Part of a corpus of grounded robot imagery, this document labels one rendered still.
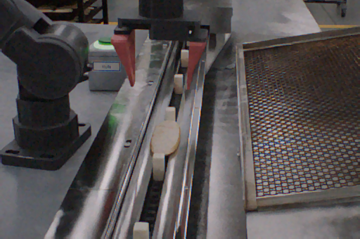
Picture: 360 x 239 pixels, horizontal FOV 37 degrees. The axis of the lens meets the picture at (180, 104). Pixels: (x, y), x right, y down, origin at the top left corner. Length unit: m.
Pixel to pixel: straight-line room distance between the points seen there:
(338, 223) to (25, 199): 0.37
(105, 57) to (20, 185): 0.33
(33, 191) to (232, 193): 0.24
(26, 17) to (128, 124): 0.19
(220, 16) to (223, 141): 0.44
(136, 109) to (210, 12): 0.44
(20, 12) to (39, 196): 0.22
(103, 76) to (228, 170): 0.35
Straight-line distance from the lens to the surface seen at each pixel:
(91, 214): 0.56
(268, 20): 1.49
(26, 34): 0.68
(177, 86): 0.89
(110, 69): 0.96
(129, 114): 0.77
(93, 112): 0.89
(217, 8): 1.16
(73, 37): 0.73
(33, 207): 0.66
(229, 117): 0.86
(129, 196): 0.60
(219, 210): 0.63
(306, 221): 0.49
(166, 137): 0.71
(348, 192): 0.51
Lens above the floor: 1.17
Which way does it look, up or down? 22 degrees down
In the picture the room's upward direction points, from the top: straight up
